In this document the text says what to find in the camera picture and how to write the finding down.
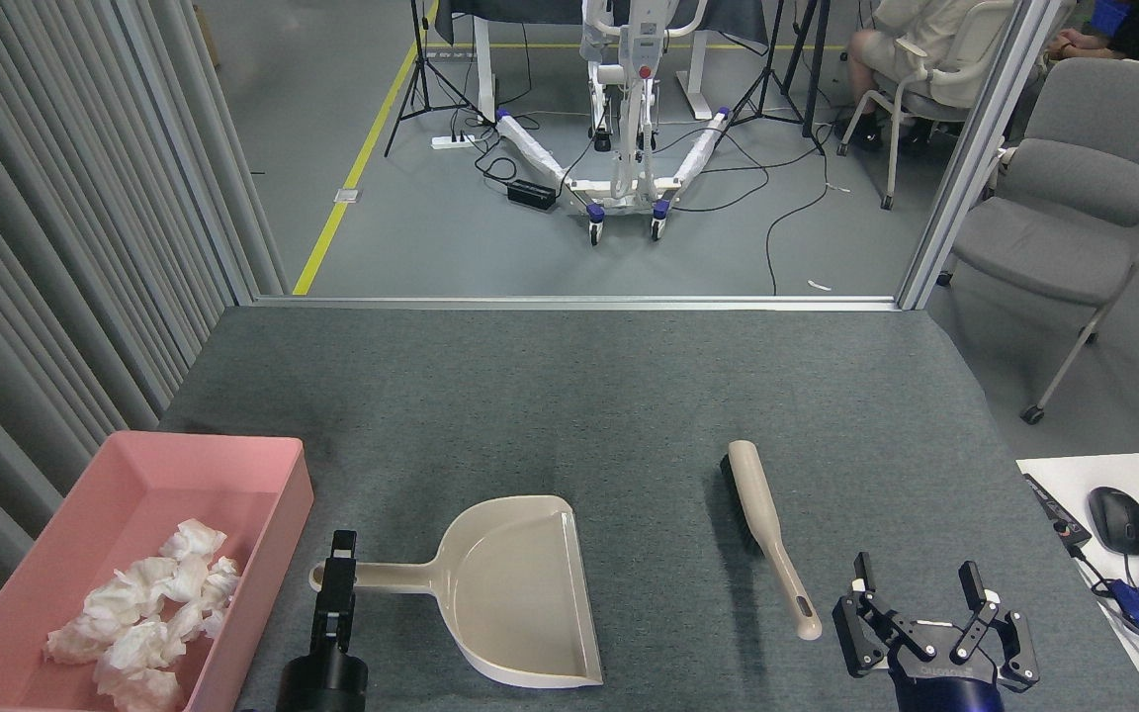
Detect white-legged desk with dark cloth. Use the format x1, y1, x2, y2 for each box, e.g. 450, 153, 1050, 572
431, 0, 773, 125

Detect grey padded chair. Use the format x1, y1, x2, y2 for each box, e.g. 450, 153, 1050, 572
937, 57, 1139, 426

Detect seated person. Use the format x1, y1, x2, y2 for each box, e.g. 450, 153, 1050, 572
846, 0, 986, 154

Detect black power adapter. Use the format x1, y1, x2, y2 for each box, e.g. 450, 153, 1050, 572
507, 179, 559, 211

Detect grey ribbed partition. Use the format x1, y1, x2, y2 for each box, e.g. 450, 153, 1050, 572
0, 0, 289, 673

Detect black tripod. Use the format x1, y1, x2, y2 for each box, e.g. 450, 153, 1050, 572
384, 0, 491, 159
718, 0, 832, 157

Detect white stand on wheels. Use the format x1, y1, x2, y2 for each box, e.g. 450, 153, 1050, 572
493, 0, 735, 246

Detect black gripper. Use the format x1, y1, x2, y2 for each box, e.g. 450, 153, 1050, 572
276, 531, 369, 712
832, 552, 1040, 712

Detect pink plastic bin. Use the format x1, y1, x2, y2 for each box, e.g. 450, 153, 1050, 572
0, 430, 315, 712

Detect large white tissue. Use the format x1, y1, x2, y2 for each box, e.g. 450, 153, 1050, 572
93, 618, 190, 683

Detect thin black desk cable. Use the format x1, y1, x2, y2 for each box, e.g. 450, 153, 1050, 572
1069, 544, 1139, 685

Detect black flat control device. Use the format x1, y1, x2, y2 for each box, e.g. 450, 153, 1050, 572
1022, 473, 1093, 551

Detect long black floor cable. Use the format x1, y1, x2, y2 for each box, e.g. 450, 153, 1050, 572
765, 129, 832, 296

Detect white office chair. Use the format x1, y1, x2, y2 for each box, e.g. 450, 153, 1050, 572
836, 0, 1020, 211

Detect beige hand brush black bristles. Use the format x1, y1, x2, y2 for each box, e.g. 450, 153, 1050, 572
720, 440, 824, 642

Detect silver table edge rail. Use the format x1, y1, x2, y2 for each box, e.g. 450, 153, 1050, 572
253, 295, 902, 313

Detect black computer mouse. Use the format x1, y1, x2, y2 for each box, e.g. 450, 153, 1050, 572
1087, 486, 1139, 557

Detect beige plastic dustpan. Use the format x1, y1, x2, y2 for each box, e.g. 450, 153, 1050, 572
307, 494, 605, 689

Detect silver post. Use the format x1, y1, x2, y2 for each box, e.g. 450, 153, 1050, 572
896, 0, 1065, 312

